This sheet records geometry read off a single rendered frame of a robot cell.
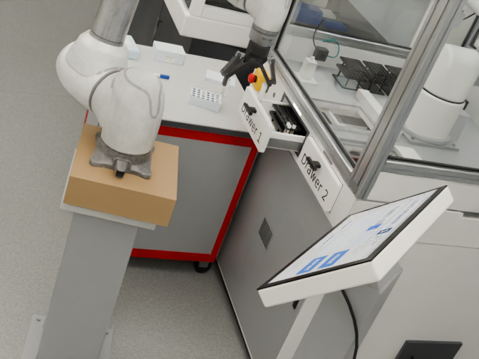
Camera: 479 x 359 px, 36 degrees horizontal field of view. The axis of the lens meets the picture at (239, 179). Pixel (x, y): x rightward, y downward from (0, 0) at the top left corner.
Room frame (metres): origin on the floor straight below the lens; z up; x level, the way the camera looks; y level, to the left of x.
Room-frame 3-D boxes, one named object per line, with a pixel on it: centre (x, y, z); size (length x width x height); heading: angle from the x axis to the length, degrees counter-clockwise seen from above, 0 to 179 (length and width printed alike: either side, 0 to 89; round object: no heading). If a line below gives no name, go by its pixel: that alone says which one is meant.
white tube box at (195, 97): (2.58, 0.24, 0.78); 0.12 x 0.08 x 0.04; 101
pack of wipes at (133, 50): (2.77, 0.64, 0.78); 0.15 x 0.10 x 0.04; 33
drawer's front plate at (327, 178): (2.16, -0.24, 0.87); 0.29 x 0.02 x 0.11; 27
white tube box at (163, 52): (2.86, 0.47, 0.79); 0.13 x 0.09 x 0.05; 116
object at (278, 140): (2.48, -0.16, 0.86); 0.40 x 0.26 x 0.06; 117
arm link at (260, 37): (2.31, 0.10, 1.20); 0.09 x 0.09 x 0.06
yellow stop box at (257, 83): (2.73, 0.07, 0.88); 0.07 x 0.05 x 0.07; 27
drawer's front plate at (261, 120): (2.38, 0.03, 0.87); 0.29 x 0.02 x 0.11; 27
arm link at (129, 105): (1.84, 0.36, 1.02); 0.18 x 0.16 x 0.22; 58
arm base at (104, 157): (1.82, 0.34, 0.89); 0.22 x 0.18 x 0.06; 14
